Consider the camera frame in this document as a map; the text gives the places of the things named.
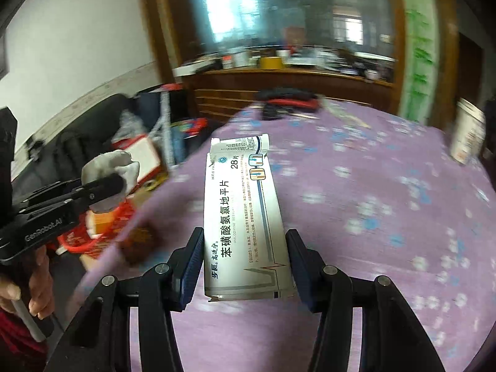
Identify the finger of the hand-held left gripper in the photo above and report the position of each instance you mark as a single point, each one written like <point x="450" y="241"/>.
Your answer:
<point x="50" y="193"/>
<point x="100" y="190"/>

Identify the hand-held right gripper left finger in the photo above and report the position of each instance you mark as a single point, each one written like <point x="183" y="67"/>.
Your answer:
<point x="192" y="275"/>

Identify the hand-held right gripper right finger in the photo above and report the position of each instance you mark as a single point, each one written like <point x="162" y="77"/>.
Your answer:
<point x="300" y="279"/>

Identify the white tissue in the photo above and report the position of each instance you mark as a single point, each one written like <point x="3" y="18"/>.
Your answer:
<point x="112" y="166"/>

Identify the red plastic basket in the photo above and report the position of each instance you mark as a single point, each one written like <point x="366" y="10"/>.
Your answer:
<point x="100" y="240"/>

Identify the long white medicine box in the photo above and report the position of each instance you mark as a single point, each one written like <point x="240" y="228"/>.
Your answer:
<point x="244" y="221"/>

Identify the person's left forearm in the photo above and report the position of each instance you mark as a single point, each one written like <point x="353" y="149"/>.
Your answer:
<point x="11" y="341"/>

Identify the person's left hand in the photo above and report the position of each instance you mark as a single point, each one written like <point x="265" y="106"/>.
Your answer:
<point x="40" y="279"/>

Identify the white framed red box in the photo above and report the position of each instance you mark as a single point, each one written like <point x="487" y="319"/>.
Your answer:
<point x="145" y="155"/>

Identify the black leather sofa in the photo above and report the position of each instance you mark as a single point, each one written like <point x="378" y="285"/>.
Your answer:
<point x="69" y="139"/>

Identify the red brown foil wrapper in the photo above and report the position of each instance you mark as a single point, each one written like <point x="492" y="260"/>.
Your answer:
<point x="137" y="246"/>

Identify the clear plastic bag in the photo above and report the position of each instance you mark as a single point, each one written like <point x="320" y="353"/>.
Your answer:
<point x="128" y="124"/>

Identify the white slotted strip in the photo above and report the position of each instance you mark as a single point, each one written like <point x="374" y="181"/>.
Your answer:
<point x="166" y="131"/>

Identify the dark blue bag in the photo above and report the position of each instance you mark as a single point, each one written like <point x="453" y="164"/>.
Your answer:
<point x="151" y="104"/>

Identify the purple floral tablecloth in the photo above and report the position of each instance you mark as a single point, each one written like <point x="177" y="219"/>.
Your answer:
<point x="368" y="186"/>

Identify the wooden cabinet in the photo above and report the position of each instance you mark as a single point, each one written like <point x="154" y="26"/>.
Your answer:
<point x="232" y="85"/>

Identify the yellow box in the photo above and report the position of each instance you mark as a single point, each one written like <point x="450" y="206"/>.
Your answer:
<point x="270" y="62"/>

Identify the white cartoon print cup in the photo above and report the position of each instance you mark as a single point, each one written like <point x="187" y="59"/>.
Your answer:
<point x="467" y="135"/>

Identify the bamboo wall painting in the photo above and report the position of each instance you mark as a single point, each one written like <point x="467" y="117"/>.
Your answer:
<point x="418" y="46"/>

